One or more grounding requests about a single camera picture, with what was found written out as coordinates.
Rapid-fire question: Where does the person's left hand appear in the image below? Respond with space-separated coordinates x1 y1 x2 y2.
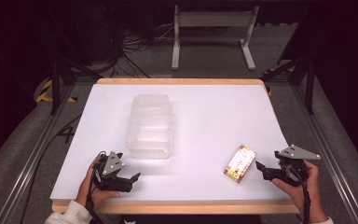
76 155 121 210

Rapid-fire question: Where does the colourful printed snack packet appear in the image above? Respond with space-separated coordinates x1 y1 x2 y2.
223 144 258 184

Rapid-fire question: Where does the clear plastic container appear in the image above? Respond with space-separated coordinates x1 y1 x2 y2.
125 93 173 161

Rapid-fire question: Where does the black tripod stand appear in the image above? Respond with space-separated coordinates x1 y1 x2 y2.
260 46 317 115
48 6 104 116

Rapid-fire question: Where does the bundle of floor cables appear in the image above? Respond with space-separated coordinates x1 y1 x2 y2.
104 22 175 79

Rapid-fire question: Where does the yellow black hazard tape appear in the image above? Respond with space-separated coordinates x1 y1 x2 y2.
261 66 295 97
35 78 77 104

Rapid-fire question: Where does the black floor cable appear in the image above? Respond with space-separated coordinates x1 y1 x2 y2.
20 114 84 224

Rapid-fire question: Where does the person's right hand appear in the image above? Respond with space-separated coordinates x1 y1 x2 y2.
271 160 329 224

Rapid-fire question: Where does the right hand-held gripper cable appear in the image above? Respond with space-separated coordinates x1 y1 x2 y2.
287 164 312 224

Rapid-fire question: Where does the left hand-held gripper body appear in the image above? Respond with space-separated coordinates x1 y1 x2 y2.
91 150 134 193

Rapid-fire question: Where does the left hand-held gripper cable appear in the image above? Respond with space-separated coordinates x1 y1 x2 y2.
86 150 107 224

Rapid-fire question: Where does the hand-held gripper cable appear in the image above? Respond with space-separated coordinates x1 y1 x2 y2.
86 150 107 224
287 164 312 224

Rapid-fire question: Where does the aluminium floor rail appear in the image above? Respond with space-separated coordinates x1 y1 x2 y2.
0 83 76 224
291 83 358 224

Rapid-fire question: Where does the white metal stand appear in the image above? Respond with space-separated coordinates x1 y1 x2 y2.
171 5 260 71

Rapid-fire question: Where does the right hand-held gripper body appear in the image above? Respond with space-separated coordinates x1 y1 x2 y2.
271 144 322 188

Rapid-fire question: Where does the white table cover sheet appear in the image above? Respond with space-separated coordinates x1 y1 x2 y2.
49 83 291 202

